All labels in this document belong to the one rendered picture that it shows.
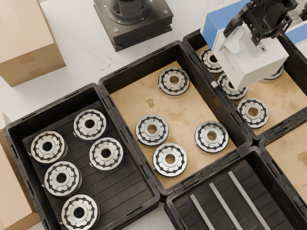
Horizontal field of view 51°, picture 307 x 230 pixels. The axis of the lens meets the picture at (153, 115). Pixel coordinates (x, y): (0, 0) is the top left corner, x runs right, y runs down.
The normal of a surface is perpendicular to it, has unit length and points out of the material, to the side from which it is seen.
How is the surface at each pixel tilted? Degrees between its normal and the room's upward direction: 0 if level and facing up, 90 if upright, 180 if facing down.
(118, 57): 0
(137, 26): 2
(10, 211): 0
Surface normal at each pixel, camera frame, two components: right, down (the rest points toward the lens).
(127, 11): 0.00, 0.80
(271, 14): -0.91, 0.39
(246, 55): 0.00, -0.36
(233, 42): -0.77, 0.14
